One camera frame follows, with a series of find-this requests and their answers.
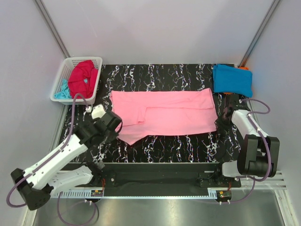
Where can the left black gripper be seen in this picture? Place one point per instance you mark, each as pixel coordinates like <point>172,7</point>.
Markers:
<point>113,136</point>

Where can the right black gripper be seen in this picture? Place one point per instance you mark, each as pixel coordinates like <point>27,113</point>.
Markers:
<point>218,120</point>

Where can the pink t-shirt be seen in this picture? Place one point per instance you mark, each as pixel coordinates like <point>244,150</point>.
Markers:
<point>164,113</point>

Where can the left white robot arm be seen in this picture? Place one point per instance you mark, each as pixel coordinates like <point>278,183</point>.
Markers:
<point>54,160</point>

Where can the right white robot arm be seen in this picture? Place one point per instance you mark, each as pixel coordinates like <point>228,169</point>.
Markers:
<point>259,152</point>

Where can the folded blue t-shirt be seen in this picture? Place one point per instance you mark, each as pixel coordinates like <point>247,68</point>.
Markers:
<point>218,71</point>

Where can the folded orange t-shirt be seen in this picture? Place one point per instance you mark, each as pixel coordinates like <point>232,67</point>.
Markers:
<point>244,68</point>

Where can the light blue garment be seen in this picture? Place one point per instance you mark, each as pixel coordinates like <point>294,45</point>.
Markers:
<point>64,92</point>

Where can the red t-shirt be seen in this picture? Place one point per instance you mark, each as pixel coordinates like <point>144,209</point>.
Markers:
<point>83,79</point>

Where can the black marble pattern mat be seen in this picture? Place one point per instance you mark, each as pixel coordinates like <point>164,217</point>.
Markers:
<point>208,147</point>

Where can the white plastic laundry basket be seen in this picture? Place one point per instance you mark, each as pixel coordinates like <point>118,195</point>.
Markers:
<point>64,72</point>

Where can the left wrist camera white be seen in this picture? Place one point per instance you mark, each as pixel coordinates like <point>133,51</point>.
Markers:
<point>97,110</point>

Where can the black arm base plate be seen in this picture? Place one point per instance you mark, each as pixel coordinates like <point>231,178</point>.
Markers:
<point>163,179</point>

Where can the aluminium frame rail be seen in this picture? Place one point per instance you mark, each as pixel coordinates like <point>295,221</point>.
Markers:
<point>97,192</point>

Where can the right aluminium corner post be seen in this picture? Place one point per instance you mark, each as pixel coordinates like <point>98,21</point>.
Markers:
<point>262,27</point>

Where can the aluminium corner post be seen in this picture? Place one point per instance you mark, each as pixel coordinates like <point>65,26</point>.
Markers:
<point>51,26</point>
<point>262,27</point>

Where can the left aluminium corner post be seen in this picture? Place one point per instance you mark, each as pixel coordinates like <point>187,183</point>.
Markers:
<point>51,26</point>

